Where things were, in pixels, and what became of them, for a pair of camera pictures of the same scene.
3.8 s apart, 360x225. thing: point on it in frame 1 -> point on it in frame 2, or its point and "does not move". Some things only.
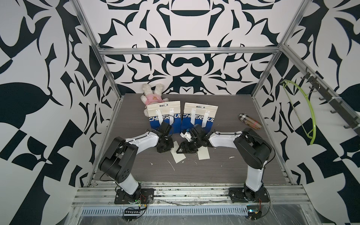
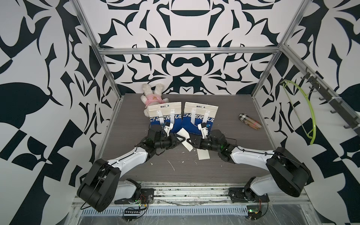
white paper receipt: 177,156 -> 183,132
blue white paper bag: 169,112 does not move
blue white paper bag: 194,114 does not move
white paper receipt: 203,153 does not move
